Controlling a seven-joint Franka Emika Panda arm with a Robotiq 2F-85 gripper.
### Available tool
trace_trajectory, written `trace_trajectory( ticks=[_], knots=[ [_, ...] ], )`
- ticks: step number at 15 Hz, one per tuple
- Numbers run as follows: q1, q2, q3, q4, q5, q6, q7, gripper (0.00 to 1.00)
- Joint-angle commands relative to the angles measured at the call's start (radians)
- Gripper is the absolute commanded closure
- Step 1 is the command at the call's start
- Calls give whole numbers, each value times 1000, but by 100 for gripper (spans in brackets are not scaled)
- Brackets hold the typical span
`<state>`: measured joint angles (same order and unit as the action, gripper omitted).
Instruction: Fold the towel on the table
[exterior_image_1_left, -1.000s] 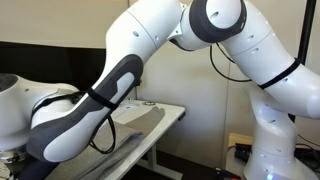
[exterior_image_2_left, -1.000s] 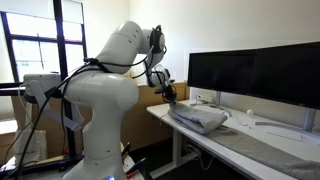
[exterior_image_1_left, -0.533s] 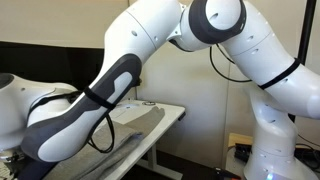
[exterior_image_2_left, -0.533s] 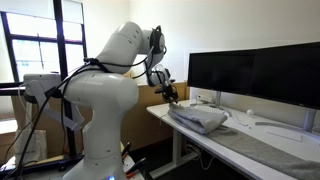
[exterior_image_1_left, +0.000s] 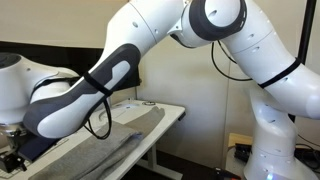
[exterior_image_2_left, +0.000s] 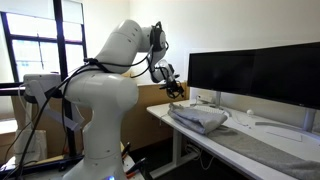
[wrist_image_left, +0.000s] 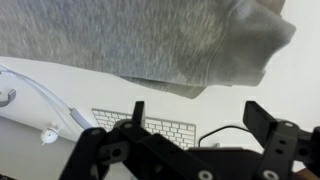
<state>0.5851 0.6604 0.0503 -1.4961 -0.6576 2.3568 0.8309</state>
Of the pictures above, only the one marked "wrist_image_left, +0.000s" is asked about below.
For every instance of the white keyboard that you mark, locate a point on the white keyboard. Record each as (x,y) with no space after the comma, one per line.
(173,130)

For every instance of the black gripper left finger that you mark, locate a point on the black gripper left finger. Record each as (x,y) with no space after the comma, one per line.
(100,153)

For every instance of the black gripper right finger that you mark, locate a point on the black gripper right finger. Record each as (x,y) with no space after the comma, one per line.
(280,146)

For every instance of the grey towel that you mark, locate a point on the grey towel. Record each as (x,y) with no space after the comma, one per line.
(133,40)

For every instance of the small white ball figure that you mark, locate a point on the small white ball figure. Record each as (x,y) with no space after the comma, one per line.
(49,136)

